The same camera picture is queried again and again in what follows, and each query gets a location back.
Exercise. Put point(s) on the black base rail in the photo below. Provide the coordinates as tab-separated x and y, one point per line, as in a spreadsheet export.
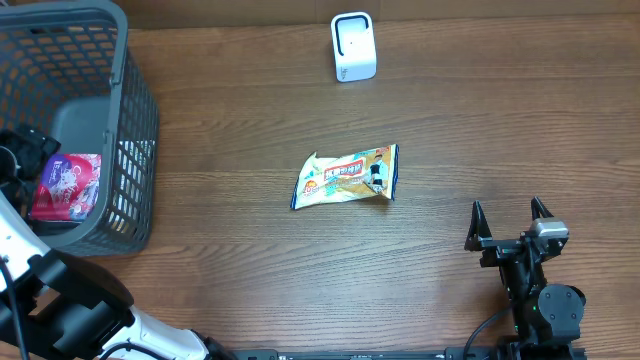
450	353

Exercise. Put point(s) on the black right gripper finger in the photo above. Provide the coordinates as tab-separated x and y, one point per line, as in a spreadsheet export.
538	209
479	232

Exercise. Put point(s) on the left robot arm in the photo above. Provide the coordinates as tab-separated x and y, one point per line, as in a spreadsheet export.
58	306

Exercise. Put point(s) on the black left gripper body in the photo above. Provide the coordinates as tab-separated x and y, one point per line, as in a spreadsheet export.
21	156

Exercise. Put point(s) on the grey plastic shopping basket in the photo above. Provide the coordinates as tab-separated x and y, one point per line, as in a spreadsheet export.
67	72

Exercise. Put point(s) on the white barcode scanner stand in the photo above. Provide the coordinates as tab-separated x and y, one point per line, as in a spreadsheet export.
354	46

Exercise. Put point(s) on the yellow white snack bag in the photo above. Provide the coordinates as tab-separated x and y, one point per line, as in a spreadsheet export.
357	176

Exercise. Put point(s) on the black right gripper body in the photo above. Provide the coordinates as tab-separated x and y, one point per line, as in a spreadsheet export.
498	251

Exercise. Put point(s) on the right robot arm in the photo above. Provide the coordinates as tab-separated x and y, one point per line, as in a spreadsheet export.
546	316

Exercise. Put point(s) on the red purple snack pack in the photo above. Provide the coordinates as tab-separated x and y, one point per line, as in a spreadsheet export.
68	189

